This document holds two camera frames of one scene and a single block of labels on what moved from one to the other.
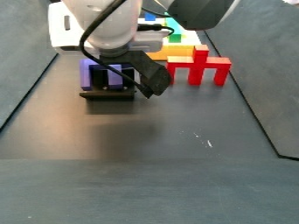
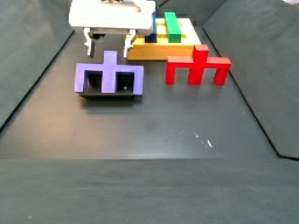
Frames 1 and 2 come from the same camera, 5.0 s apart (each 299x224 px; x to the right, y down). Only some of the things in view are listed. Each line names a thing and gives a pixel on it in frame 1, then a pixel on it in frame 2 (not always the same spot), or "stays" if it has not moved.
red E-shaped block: [197, 63] stays
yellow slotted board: [173, 49] stays
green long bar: [174, 38] stays
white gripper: [65, 31] to [112, 17]
